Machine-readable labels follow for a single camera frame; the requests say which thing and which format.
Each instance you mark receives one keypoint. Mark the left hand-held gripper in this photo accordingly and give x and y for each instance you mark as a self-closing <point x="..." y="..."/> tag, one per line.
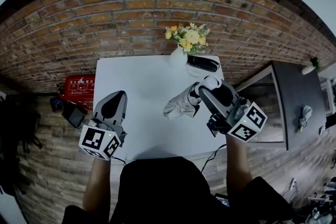
<point x="97" y="141"/>

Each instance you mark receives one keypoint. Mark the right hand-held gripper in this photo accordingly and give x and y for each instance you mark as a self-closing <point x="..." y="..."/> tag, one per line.
<point x="246" y="126"/>

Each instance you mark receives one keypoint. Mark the grey white umbrella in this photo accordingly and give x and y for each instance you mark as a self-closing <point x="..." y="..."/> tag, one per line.
<point x="181" y="105"/>

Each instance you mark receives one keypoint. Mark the person's right forearm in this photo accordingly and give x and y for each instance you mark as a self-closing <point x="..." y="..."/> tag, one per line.
<point x="239" y="162"/>

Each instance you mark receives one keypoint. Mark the person's left forearm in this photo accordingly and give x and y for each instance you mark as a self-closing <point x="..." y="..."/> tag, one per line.
<point x="97" y="186"/>

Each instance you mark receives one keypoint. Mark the black screen box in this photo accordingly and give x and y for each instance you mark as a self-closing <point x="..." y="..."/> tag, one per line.
<point x="74" y="115"/>

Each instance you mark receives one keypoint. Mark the small dark box blue sign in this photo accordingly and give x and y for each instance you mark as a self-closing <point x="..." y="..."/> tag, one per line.
<point x="56" y="105"/>

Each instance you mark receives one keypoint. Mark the dark grey side table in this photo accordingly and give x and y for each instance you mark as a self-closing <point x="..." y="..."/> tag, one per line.
<point x="296" y="97"/>

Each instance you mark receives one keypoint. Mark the red fire extinguisher box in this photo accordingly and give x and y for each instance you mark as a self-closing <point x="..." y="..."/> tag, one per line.
<point x="78" y="86"/>

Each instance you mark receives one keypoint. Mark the red fire extinguisher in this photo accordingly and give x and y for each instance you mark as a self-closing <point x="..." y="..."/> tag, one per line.
<point x="61" y="94"/>

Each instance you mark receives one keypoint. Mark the black case on table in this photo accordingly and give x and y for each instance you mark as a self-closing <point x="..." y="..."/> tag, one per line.
<point x="202" y="63"/>

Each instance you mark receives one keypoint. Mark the white table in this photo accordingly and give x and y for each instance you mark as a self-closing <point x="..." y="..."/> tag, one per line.
<point x="147" y="81"/>

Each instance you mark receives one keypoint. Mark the black tablet device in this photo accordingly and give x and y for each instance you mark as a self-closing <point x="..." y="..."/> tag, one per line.
<point x="223" y="202"/>

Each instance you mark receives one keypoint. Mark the small white vase green plant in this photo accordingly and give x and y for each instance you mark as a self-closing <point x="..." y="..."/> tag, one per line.
<point x="307" y="70"/>

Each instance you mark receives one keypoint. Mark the person's black clothing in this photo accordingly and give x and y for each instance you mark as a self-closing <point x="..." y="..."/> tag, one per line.
<point x="162" y="191"/>

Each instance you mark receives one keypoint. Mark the black office chair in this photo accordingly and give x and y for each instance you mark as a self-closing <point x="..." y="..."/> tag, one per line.
<point x="15" y="126"/>

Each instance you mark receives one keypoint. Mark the white cabinet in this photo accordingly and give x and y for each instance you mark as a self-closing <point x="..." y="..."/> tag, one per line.
<point x="329" y="94"/>

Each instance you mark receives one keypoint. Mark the yellow flower bouquet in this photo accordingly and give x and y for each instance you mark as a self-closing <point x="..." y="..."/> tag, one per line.
<point x="191" y="36"/>

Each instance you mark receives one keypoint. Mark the pile of grey equipment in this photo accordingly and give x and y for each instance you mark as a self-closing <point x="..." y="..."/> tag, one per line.
<point x="323" y="199"/>

